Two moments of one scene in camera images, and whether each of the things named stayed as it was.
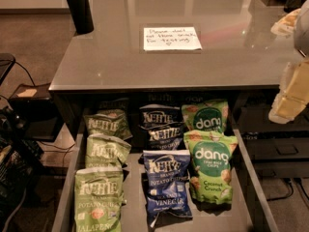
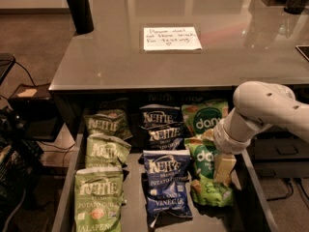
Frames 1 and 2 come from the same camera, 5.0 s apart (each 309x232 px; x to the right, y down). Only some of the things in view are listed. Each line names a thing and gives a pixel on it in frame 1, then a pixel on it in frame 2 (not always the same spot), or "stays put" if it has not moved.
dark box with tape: x=37 y=111 stays put
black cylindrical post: x=78 y=3 stays put
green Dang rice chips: x=210 y=159 stays put
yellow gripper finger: x=286 y=26 -> x=229 y=137
